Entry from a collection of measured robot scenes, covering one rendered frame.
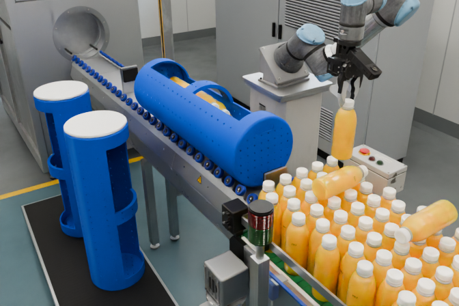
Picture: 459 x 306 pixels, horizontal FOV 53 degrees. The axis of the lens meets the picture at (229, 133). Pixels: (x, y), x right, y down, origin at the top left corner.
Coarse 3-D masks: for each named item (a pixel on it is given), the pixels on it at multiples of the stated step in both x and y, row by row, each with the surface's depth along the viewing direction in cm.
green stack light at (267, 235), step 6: (252, 228) 113; (270, 228) 113; (252, 234) 113; (258, 234) 112; (264, 234) 112; (270, 234) 114; (252, 240) 114; (258, 240) 113; (264, 240) 113; (270, 240) 114; (258, 246) 114
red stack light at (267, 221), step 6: (252, 216) 111; (258, 216) 110; (264, 216) 110; (270, 216) 111; (252, 222) 112; (258, 222) 111; (264, 222) 111; (270, 222) 112; (258, 228) 112; (264, 228) 112
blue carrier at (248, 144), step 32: (160, 64) 231; (160, 96) 206; (192, 96) 190; (224, 96) 208; (192, 128) 184; (224, 128) 169; (256, 128) 164; (288, 128) 173; (224, 160) 168; (256, 160) 170
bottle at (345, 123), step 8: (344, 112) 147; (352, 112) 147; (336, 120) 150; (344, 120) 147; (352, 120) 147; (336, 128) 150; (344, 128) 148; (352, 128) 149; (336, 136) 151; (344, 136) 149; (352, 136) 150; (336, 144) 152; (344, 144) 151; (352, 144) 152; (336, 152) 153; (344, 152) 152
